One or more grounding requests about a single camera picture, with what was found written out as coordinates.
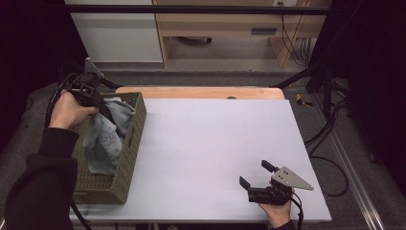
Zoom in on black floor cables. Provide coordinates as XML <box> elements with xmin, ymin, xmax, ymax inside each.
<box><xmin>304</xmin><ymin>80</ymin><xmax>350</xmax><ymax>197</ymax></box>

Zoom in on white cabinet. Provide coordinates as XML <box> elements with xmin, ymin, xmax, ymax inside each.
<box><xmin>64</xmin><ymin>0</ymin><xmax>165</xmax><ymax>63</ymax></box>

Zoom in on black horizontal bar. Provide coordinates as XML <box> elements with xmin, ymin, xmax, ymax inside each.
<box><xmin>41</xmin><ymin>4</ymin><xmax>333</xmax><ymax>15</ymax></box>

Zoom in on black metal stand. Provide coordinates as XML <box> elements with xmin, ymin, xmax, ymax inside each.
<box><xmin>269</xmin><ymin>0</ymin><xmax>368</xmax><ymax>119</ymax></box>

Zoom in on white table mat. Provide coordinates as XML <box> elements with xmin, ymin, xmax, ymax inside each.
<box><xmin>69</xmin><ymin>98</ymin><xmax>333</xmax><ymax>223</ymax></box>

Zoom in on light blue cloth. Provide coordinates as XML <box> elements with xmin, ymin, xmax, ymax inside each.
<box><xmin>81</xmin><ymin>97</ymin><xmax>136</xmax><ymax>176</ymax></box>

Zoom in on wooden desk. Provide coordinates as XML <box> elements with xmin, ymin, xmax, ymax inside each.
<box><xmin>152</xmin><ymin>0</ymin><xmax>333</xmax><ymax>69</ymax></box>

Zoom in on person's left hand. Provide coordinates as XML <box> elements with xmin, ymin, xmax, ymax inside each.
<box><xmin>48</xmin><ymin>89</ymin><xmax>100</xmax><ymax>131</ymax></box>

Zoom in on hanging black cables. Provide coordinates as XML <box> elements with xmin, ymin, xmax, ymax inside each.
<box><xmin>277</xmin><ymin>1</ymin><xmax>317</xmax><ymax>67</ymax></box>

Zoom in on yellow black tool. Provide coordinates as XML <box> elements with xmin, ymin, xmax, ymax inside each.
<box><xmin>295</xmin><ymin>93</ymin><xmax>314</xmax><ymax>108</ymax></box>

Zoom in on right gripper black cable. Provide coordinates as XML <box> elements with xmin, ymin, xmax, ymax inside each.
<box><xmin>289</xmin><ymin>193</ymin><xmax>305</xmax><ymax>230</ymax></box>

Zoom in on aluminium floor rail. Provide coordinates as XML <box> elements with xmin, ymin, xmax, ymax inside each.
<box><xmin>309</xmin><ymin>94</ymin><xmax>387</xmax><ymax>230</ymax></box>

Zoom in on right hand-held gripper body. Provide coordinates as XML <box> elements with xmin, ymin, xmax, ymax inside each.
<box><xmin>247</xmin><ymin>166</ymin><xmax>315</xmax><ymax>207</ymax></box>

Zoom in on person's right hand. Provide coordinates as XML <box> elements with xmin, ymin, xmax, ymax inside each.
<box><xmin>258</xmin><ymin>180</ymin><xmax>295</xmax><ymax>229</ymax></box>

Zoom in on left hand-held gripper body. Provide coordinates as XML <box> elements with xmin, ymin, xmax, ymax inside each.
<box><xmin>65</xmin><ymin>57</ymin><xmax>105</xmax><ymax>108</ymax></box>

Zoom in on green woven basket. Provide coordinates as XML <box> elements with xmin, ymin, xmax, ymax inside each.
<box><xmin>70</xmin><ymin>91</ymin><xmax>147</xmax><ymax>205</ymax></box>

